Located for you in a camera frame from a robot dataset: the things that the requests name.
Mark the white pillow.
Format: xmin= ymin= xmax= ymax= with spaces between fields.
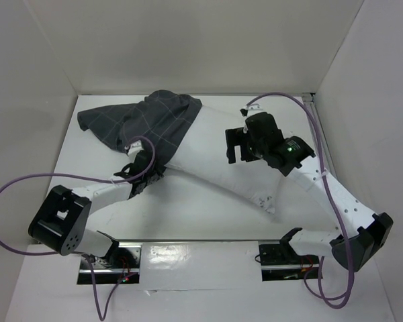
xmin=166 ymin=105 xmax=281 ymax=214

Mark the dark grey checked pillowcase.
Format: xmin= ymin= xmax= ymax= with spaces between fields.
xmin=77 ymin=90 xmax=202 ymax=166

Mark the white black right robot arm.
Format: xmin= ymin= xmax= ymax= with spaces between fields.
xmin=225 ymin=112 xmax=394 ymax=272

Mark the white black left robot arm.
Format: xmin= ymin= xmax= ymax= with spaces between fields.
xmin=28 ymin=150 xmax=165 ymax=268

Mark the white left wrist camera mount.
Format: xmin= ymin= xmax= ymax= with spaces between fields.
xmin=125 ymin=140 xmax=144 ymax=158

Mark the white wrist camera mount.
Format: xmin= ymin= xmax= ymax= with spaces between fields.
xmin=240 ymin=103 xmax=265 ymax=118
xmin=125 ymin=140 xmax=144 ymax=158

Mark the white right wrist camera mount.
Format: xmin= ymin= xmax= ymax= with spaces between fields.
xmin=240 ymin=103 xmax=265 ymax=118

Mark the aluminium frame rail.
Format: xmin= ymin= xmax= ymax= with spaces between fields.
xmin=302 ymin=93 xmax=336 ymax=175

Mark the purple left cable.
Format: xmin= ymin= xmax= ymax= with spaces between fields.
xmin=0 ymin=136 xmax=155 ymax=320

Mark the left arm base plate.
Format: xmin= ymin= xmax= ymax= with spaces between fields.
xmin=77 ymin=244 xmax=142 ymax=285

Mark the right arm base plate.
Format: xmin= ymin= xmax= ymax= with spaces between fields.
xmin=255 ymin=242 xmax=319 ymax=282

